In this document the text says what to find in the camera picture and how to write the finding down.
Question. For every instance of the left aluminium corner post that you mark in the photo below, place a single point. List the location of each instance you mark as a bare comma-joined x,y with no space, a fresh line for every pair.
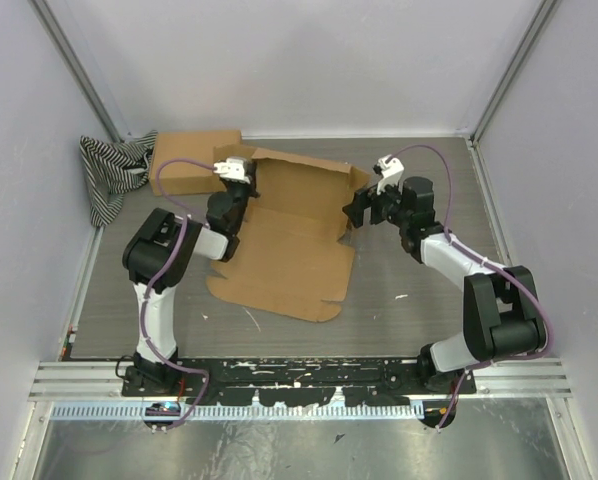
62,27

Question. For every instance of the aluminium corner post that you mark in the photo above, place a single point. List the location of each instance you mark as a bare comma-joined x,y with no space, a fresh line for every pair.
62,27
538,23

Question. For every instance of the right aluminium corner post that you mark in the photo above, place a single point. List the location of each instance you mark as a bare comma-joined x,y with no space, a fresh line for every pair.
538,23

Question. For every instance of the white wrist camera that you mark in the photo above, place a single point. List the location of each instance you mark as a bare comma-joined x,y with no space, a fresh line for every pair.
235,169
390,170

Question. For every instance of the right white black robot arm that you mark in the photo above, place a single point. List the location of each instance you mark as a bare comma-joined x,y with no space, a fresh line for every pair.
501,316

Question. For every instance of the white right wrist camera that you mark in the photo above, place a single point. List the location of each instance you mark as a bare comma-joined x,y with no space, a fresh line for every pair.
390,170

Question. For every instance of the aluminium front rail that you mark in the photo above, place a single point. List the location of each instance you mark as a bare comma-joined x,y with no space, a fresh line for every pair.
105,379

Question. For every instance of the slotted grey cable duct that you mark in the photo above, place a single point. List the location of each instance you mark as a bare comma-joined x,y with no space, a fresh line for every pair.
168,412

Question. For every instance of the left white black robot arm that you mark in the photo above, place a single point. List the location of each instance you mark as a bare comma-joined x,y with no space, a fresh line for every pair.
157,258

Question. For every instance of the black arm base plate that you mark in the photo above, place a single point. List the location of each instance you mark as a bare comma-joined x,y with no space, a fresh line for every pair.
300,382

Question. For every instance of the black white striped cloth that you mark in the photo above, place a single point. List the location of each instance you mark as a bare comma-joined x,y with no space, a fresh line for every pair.
113,169

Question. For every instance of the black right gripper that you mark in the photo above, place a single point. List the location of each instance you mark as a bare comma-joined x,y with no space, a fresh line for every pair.
365,198

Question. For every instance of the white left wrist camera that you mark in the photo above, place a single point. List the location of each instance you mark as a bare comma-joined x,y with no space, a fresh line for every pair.
235,169

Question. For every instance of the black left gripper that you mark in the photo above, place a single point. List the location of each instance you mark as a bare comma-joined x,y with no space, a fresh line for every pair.
251,190

